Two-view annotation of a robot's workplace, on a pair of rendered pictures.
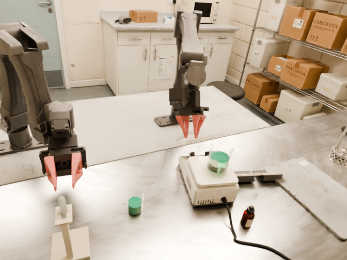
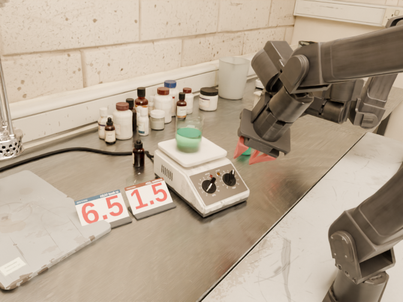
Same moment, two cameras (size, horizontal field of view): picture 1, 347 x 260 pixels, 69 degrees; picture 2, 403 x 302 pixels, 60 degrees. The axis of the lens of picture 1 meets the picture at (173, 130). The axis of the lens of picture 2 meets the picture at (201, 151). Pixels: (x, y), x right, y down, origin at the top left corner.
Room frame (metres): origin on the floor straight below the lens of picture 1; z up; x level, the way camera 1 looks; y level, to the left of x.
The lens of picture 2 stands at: (1.23, -0.40, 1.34)
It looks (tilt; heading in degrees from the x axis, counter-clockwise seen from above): 26 degrees down; 156
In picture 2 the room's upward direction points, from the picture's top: 5 degrees clockwise
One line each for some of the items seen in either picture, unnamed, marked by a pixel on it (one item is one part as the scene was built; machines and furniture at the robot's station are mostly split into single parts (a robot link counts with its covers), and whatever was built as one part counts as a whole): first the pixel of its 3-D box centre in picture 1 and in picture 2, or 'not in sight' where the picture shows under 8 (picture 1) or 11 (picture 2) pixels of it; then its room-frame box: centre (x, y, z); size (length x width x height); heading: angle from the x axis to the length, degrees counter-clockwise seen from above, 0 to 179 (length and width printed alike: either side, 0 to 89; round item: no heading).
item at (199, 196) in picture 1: (206, 174); (197, 171); (0.59, -0.12, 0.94); 0.22 x 0.13 x 0.08; 15
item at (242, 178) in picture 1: (242, 173); (150, 197); (0.63, -0.24, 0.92); 0.09 x 0.06 x 0.04; 103
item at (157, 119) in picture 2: not in sight; (157, 120); (0.23, -0.11, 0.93); 0.05 x 0.05 x 0.05
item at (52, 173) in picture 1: (62, 173); not in sight; (0.42, 0.24, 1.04); 0.09 x 0.07 x 0.07; 23
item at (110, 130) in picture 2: not in sight; (110, 129); (0.31, -0.27, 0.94); 0.03 x 0.03 x 0.07
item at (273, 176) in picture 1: (269, 172); (103, 211); (0.66, -0.34, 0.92); 0.09 x 0.06 x 0.04; 103
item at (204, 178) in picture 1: (211, 169); (192, 149); (0.56, -0.12, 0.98); 0.12 x 0.12 x 0.01; 15
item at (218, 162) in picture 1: (219, 156); (189, 133); (0.57, -0.14, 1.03); 0.07 x 0.06 x 0.08; 13
